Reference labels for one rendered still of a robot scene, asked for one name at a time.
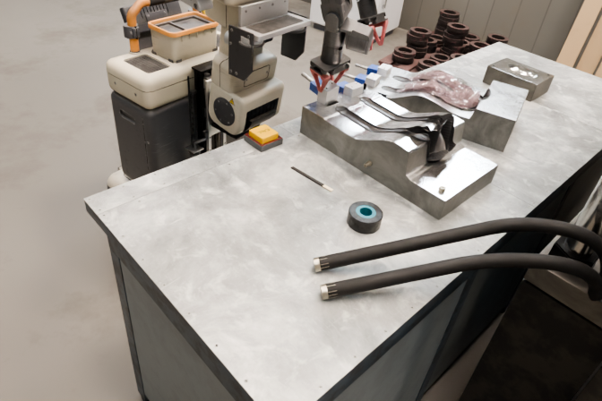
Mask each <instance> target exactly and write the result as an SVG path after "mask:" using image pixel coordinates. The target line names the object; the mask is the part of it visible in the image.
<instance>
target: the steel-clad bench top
mask: <svg viewBox="0 0 602 401"><path fill-rule="evenodd" d="M504 58H509V59H511V60H514V61H516V62H519V63H522V64H525V65H528V66H530V67H533V68H536V69H538V70H540V71H543V72H545V73H550V74H552V75H554V76H555V77H554V78H553V80H552V83H551V85H550V87H549V90H548V92H547V93H545V94H544V95H542V96H540V97H538V98H536V99H534V100H532V101H531V102H529V101H527V100H525V102H524V104H523V107H522V109H521V111H520V115H519V117H518V119H517V122H516V124H515V126H514V128H513V130H512V134H511V136H510V139H509V140H508V142H507V145H506V147H505V149H504V152H501V151H499V150H496V149H491V148H488V147H486V146H483V145H480V144H477V143H475V142H472V141H467V140H464V139H461V144H462V145H463V146H464V147H465V148H466V149H469V150H471V151H473V152H475V153H477V154H478V155H480V156H482V157H484V158H487V159H489V160H491V161H493V162H495V163H496V164H497V165H498V167H497V169H496V172H495V174H494V178H493V181H492V182H491V183H490V184H489V185H487V186H486V187H485V188H483V189H482V190H480V191H479V192H477V193H476V194H474V195H473V196H472V197H470V198H469V199H468V200H466V201H464V202H463V203H462V204H460V205H459V206H458V207H457V208H456V209H454V210H453V211H451V212H450V213H448V214H447V215H446V216H444V217H443V218H441V219H440V220H438V219H437V218H434V217H433V216H431V215H430V214H428V213H426V212H425V211H423V210H422V209H421V208H419V207H417V206H416V205H414V204H413V203H411V202H409V201H408V200H406V199H404V198H403V197H401V196H399V195H398V194H397V193H396V192H394V191H392V190H390V189H389V188H387V187H386V186H384V185H382V184H381V183H379V182H377V181H376V180H374V179H373V178H372V177H370V176H369V175H366V174H365V173H363V172H362V171H360V170H359V169H357V168H355V167H354V166H352V165H350V164H349V163H348V162H346V161H345V160H343V159H342V158H339V157H338V156H336V155H335V154H333V153H331V152H330V151H328V150H327V149H326V148H324V147H322V146H321V145H319V144H318V143H316V142H314V141H312V140H311V139H309V138H308V137H306V136H304V134H302V133H301V132H300V124H301V116H300V117H298V118H296V119H293V120H291V121H288V122H285V123H284V124H279V125H277V126H274V127H271V129H273V130H274V131H276V132H278V133H279V136H280V137H282V138H283V142H282V144H280V145H279V146H277V147H274V148H272V149H268V150H265V151H264V152H260V151H259V150H258V149H256V148H254V147H253V146H252V145H250V144H249V143H247V142H246V141H244V139H241V140H238V141H234V142H231V143H229V144H227V145H225V146H222V147H219V148H217V149H213V150H211V151H208V152H205V153H203V154H201V155H198V156H196V157H193V158H189V159H187V160H184V161H182V162H179V163H177V164H174V165H172V166H168V167H165V168H163V169H160V170H158V171H156V172H153V173H150V174H148V175H144V176H142V177H139V178H137V179H134V180H132V181H130V182H127V183H123V184H120V185H118V186H116V187H113V188H110V189H108V190H105V191H103V192H99V193H96V194H94V195H91V196H90V197H87V198H84V199H83V200H84V201H85V202H86V203H87V204H88V205H89V207H90V208H91V209H92V210H93V212H94V213H95V214H96V215H97V216H98V217H99V219H100V220H101V221H102V222H103V224H104V225H105V226H106V227H107V228H108V230H109V231H110V232H111V233H112V234H113V236H114V237H115V238H116V239H117V240H118V242H120V243H121V244H122V245H123V247H124V248H125V249H126V250H127V251H128V253H129V254H130V255H131V256H132V257H133V259H134V260H135V261H136V262H137V263H138V265H139V266H140V267H141V268H142V270H143V271H144V272H145V273H146V274H147V275H148V277H149V278H150V279H151V280H152V282H153V283H154V284H155V285H156V286H157V287H158V289H159V290H160V291H161V292H162V294H164V295H165V296H166V297H167V299H168V300H169V301H170V302H171V303H172V305H173V306H174V307H175V308H176V309H177V311H178V312H179V313H180V314H181V315H182V317H183V318H184V319H185V320H186V321H187V323H188V324H189V325H190V326H191V327H192V329H193V330H194V331H195V332H196V333H197V335H198V336H199V337H200V338H201V339H202V341H203V342H204V343H205V344H206V345H207V346H208V347H209V348H210V350H211V351H212V352H213V353H214V354H215V355H216V356H217V358H218V359H219V360H220V361H221V363H222V364H223V365H224V366H225V367H226V368H227V370H228V371H229V372H230V373H231V375H232V376H233V377H234V378H235V379H236V381H237V382H238V383H239V384H240V385H241V387H242V388H243V389H244V390H245V391H246V393H247V394H248V395H249V396H250V397H251V399H252V400H253V401H317V400H318V399H319V398H321V397H322V396H323V395H324V394H325V393H326V392H327V391H329V390H330V389H331V388H332V387H333V386H334V385H336V384H337V383H338V382H339V381H340V380H341V379H342V378H344V377H345V376H346V375H347V374H348V373H349V372H350V371H352V370H353V369H354V368H355V367H356V366H357V365H358V364H360V363H361V362H362V361H363V360H364V359H365V358H366V357H367V356H368V355H369V354H370V353H372V352H373V351H374V350H375V349H376V348H377V347H378V346H379V345H380V344H382V343H383V342H384V341H385V340H386V339H387V338H388V337H390V336H391V335H392V334H393V333H394V332H395V331H396V330H398V329H399V328H400V327H401V326H402V325H403V324H405V323H406V322H407V321H408V320H409V319H410V318H411V317H413V316H414V315H415V314H416V313H417V312H418V311H420V310H421V309H422V308H423V307H424V306H425V305H426V304H427V303H429V302H430V301H431V300H432V299H433V298H434V297H435V296H437V295H438V294H439V293H440V292H441V291H442V290H444V288H445V287H447V285H449V284H450V283H451V282H452V281H453V280H454V279H455V278H456V277H458V276H459V275H460V274H461V273H462V272H458V273H453V274H449V275H445V276H440V277H432V278H428V279H423V280H418V281H414V282H409V283H405V284H400V285H396V286H388V287H384V288H379V289H375V290H370V291H365V292H361V293H356V294H348V295H343V296H339V297H334V298H331V299H325V300H323V299H322V296H321V291H320V285H323V284H327V283H332V282H337V281H341V280H346V279H351V278H355V277H363V276H368V275H373V274H377V273H382V272H386V271H391V270H395V269H404V268H408V267H413V266H417V265H422V264H427V263H431V262H436V261H440V260H448V259H453V258H458V257H463V256H469V255H476V254H484V253H485V252H486V251H487V250H489V249H490V248H491V247H492V246H493V245H494V244H495V243H497V242H498V241H499V240H500V239H501V238H502V237H503V236H505V235H506V234H507V233H501V234H496V235H487V236H483V237H478V238H474V239H470V240H466V241H461V242H457V243H449V244H446V245H441V246H436V247H432V248H428V249H424V250H419V251H415V252H407V253H403V254H399V255H394V256H391V257H386V258H381V259H378V260H370V261H366V262H361V263H357V264H353V265H348V266H344V267H339V268H335V269H327V270H324V271H319V272H315V267H314V260H313V258H317V257H321V256H325V255H329V254H333V253H338V252H345V251H350V250H355V249H358V248H363V247H367V246H371V245H376V244H380V243H388V242H392V241H397V240H400V239H405V238H410V237H414V236H418V235H426V234H430V233H434V232H439V231H443V230H447V229H452V228H456V227H460V226H468V225H472V224H476V223H481V222H485V221H490V220H495V219H501V218H524V217H526V216H527V215H528V214H529V213H530V212H531V211H532V210H533V209H535V208H536V207H537V206H538V205H539V204H540V203H541V202H543V201H544V200H545V199H546V198H547V197H548V196H549V195H551V194H552V193H553V192H554V191H555V190H556V189H558V188H559V187H560V186H561V185H562V184H563V183H564V182H566V181H567V180H568V179H569V178H570V177H571V176H572V175H574V174H575V173H576V172H577V171H578V170H579V169H580V168H582V167H583V166H584V165H585V164H586V163H587V162H589V161H590V160H591V159H592V158H593V157H594V156H595V155H597V154H598V153H599V151H601V150H602V78H599V77H597V76H594V75H592V74H589V73H585V72H582V71H579V70H577V69H574V68H571V67H569V66H566V65H564V64H559V63H557V62H554V61H552V60H549V59H546V58H544V57H541V56H539V55H534V54H531V53H529V52H527V51H524V50H521V49H518V48H516V47H512V46H509V45H506V44H504V43H502V42H497V43H494V44H493V45H490V46H487V47H483V48H481V49H479V50H476V51H474V52H471V53H468V54H466V55H462V56H460V57H457V58H454V59H452V60H450V61H447V62H445V63H442V64H438V65H436V66H434V67H431V68H428V69H426V70H424V71H421V72H420V73H422V72H427V71H431V70H445V71H448V72H450V73H453V74H455V75H457V76H458V77H460V78H462V79H463V80H464V81H466V82H468V83H470V84H472V85H474V86H477V87H479V88H482V89H486V90H488V88H489V86H490V85H488V84H486V83H483V82H482V81H483V79H484V76H485V73H486V68H487V66H488V65H490V64H493V63H495V62H497V61H500V60H502V59H504ZM292 166H294V167H295V168H297V169H299V170H301V171H302V172H304V173H306V174H308V175H310V176H312V178H314V179H316V180H318V181H319V182H321V183H323V184H325V185H327V186H329V187H330V188H332V189H333V191H332V192H330V191H328V190H326V189H325V188H323V187H321V185H319V184H317V183H315V182H313V181H311V180H310V179H308V178H306V177H305V176H303V175H301V174H299V173H298V172H296V171H295V170H293V169H291V167H292ZM357 201H369V202H372V203H374V204H375V205H377V206H378V207H379V208H380V209H381V210H382V212H383V219H382V223H381V226H380V229H379V230H378V231H377V232H375V233H373V234H360V233H358V232H356V231H354V230H353V229H351V228H350V227H349V226H348V223H347V218H348V209H349V207H350V205H351V204H352V203H354V202H357Z"/></svg>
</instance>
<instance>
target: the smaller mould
mask: <svg viewBox="0 0 602 401"><path fill-rule="evenodd" d="M554 77H555V76H554V75H552V74H550V73H545V72H543V71H540V70H538V69H536V68H533V67H530V66H528V65H525V64H522V63H519V62H516V61H514V60H511V59H509V58H504V59H502V60H500V61H497V62H495V63H493V64H490V65H488V66H487V68H486V73H485V76H484V79H483V81H482V82H483V83H486V84H488V85H491V83H492V82H493V81H499V82H502V83H506V84H509V85H512V86H515V87H519V88H522V89H525V90H528V91H529V93H528V95H527V97H526V99H525V100H527V101H529V102H531V101H532V100H534V99H536V98H538V97H540V96H542V95H544V94H545V93H547V92H548V90H549V87H550V85H551V83H552V80H553V78H554Z"/></svg>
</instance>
